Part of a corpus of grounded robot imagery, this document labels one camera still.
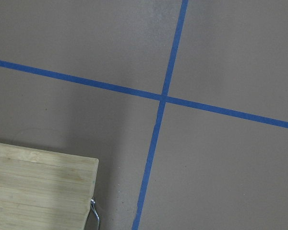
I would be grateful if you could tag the wooden cutting board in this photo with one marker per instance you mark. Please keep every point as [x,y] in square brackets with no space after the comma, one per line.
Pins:
[44,190]

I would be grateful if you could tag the metal cutting board handle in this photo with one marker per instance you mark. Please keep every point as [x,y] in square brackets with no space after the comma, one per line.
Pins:
[94,210]

